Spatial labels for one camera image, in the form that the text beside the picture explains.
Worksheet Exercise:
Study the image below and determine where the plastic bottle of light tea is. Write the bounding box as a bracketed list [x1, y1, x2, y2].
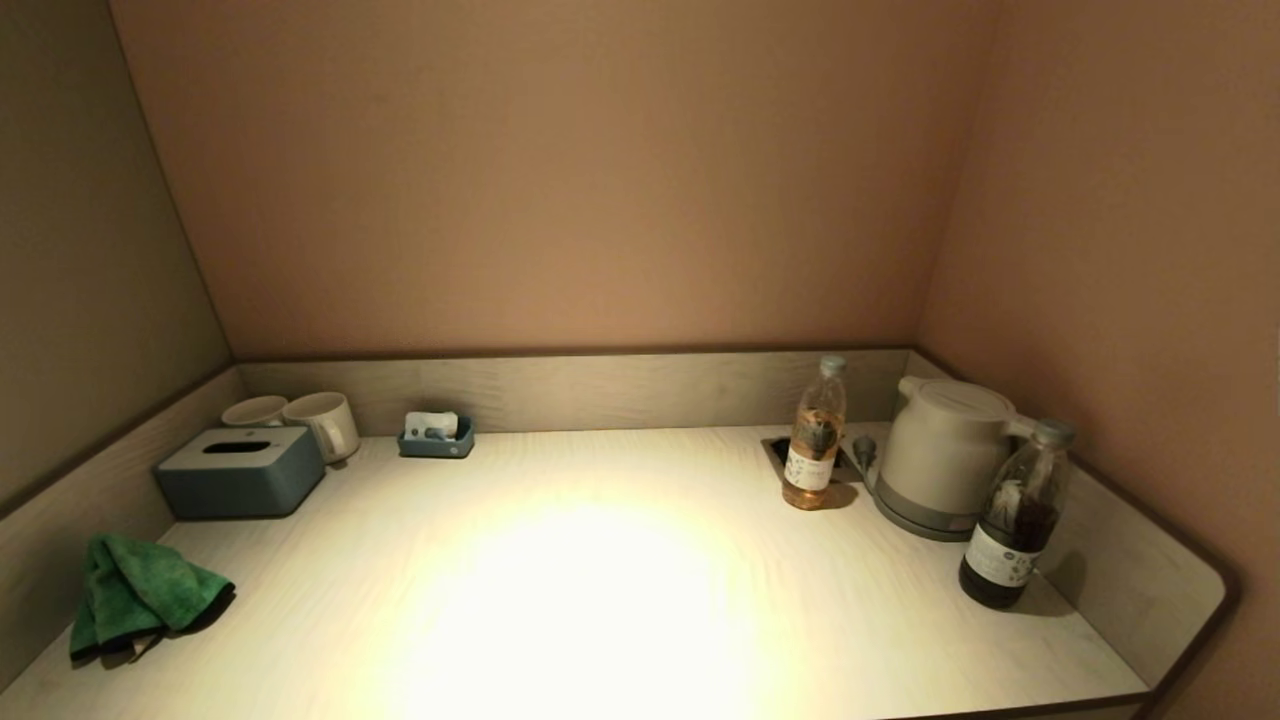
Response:
[782, 354, 849, 511]

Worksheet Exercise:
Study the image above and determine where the grey kettle base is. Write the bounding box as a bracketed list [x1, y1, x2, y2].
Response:
[872, 488, 986, 543]

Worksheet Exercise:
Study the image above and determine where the wooden desk rear upstand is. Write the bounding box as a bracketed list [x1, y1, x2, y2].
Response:
[236, 348, 913, 438]

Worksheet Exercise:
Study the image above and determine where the green microfiber cloth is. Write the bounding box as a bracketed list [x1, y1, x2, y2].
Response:
[68, 533, 237, 663]

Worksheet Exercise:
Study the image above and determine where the white ceramic mug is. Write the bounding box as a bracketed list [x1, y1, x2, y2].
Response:
[221, 395, 291, 429]
[282, 391, 361, 464]

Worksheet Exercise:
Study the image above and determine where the rounded wooden desk side panel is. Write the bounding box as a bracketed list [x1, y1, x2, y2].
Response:
[905, 348, 1241, 691]

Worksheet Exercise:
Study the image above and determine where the blue-grey tissue box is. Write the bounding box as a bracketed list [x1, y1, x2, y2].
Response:
[154, 426, 327, 520]

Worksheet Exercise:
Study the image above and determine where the plastic bottle of dark tea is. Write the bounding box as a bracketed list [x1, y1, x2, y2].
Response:
[958, 418, 1078, 610]

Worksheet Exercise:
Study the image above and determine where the white electric kettle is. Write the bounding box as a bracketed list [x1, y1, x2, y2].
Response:
[878, 375, 1041, 518]

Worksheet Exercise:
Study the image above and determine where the small blue sachet tray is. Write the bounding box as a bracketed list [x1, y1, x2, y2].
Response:
[398, 413, 476, 459]

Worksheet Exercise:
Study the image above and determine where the recessed black socket box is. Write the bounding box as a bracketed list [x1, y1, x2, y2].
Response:
[762, 435, 863, 486]

